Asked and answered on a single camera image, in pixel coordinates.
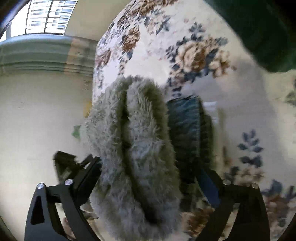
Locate folded blue jeans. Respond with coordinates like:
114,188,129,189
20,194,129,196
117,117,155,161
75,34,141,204
166,95,216,184

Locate green plastic bag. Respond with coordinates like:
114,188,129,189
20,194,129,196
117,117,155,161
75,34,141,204
72,125,82,140

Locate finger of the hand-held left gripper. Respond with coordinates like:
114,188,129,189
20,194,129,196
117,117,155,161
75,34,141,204
53,151,78,184

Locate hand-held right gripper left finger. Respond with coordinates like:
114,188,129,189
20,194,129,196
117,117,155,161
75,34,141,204
24,156,102,241

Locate dark green plush blanket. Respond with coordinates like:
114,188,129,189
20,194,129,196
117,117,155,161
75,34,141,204
205,0,296,73

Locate green striped curtain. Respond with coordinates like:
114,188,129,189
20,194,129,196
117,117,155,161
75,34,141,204
0,35,99,75

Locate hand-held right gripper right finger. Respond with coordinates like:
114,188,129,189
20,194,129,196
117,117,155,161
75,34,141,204
196,168,271,241

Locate grey fleece pants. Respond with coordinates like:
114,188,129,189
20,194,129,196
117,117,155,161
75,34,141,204
79,75,184,241

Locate barred window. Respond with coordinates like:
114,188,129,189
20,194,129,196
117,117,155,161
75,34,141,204
0,0,77,42

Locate folded white garment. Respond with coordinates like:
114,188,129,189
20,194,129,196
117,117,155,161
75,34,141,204
203,100,221,124

